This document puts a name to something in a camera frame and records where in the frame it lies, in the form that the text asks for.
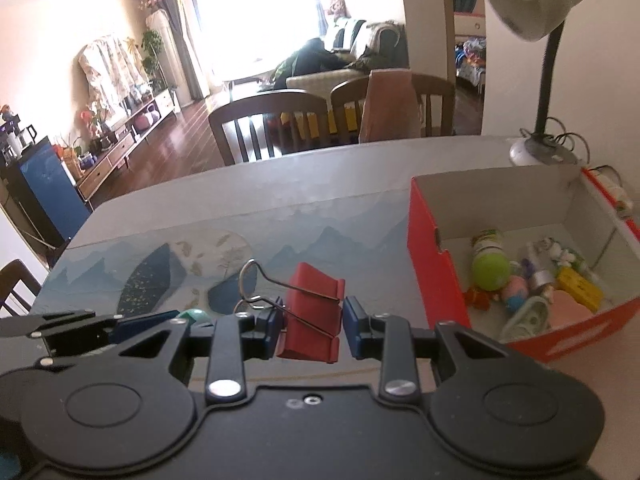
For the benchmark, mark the red binder clip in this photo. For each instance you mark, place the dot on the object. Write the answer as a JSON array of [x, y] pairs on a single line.
[[310, 314]]

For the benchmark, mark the wooden dining chair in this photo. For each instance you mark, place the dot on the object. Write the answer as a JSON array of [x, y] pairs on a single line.
[[270, 124]]

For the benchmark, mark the blue white astronaut toy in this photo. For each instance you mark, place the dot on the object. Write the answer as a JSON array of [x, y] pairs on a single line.
[[559, 254]]

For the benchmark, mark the small silver cap bottle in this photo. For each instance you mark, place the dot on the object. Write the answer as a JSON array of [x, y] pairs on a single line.
[[541, 282]]

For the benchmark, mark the grey desk lamp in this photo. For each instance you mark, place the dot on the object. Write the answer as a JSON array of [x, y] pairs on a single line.
[[542, 23]]

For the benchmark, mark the green lid jar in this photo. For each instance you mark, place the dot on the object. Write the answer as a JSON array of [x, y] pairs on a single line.
[[491, 268]]

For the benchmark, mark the clear bag purple beads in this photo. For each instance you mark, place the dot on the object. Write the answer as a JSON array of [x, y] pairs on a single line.
[[522, 268]]

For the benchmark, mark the red white cardboard box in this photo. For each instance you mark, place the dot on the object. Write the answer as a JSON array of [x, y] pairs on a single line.
[[525, 205]]

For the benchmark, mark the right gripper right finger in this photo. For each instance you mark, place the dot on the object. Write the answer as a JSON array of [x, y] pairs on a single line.
[[388, 339]]

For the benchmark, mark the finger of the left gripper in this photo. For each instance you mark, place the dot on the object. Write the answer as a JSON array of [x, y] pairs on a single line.
[[127, 328], [28, 338]]

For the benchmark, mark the pink heart shaped object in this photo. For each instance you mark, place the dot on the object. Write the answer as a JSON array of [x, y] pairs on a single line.
[[564, 311]]

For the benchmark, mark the red orange small toy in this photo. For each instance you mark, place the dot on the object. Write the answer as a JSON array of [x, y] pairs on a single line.
[[478, 298]]

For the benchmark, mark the wooden chair with cloth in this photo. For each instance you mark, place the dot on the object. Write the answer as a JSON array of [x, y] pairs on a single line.
[[435, 96]]

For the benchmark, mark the blue dark cabinet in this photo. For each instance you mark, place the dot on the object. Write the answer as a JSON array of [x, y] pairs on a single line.
[[45, 198]]

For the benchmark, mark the pink cloth on chair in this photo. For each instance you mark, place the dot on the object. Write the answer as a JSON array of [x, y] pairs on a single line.
[[391, 110]]

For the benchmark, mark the sofa with blankets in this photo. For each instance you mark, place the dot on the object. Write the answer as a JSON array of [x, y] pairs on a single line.
[[349, 44]]

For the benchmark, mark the grey green tape dispenser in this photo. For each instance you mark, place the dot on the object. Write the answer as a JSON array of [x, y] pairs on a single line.
[[530, 320]]

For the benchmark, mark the painted landscape table mat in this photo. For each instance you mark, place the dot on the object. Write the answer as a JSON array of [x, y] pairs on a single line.
[[360, 239]]

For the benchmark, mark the wooden tv console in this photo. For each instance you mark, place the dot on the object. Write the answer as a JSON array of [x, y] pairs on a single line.
[[128, 135]]

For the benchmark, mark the green highlighter pen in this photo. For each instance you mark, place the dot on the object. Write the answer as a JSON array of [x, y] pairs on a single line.
[[580, 267]]

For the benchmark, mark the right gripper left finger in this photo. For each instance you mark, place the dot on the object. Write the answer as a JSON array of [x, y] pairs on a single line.
[[237, 338]]

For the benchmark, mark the pink pig figurine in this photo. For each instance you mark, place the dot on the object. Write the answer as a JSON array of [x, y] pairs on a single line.
[[514, 293]]

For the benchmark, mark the white power strip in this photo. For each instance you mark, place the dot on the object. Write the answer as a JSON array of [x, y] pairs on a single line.
[[613, 193]]

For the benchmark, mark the yellow small box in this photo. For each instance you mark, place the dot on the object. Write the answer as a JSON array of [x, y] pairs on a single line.
[[580, 289]]

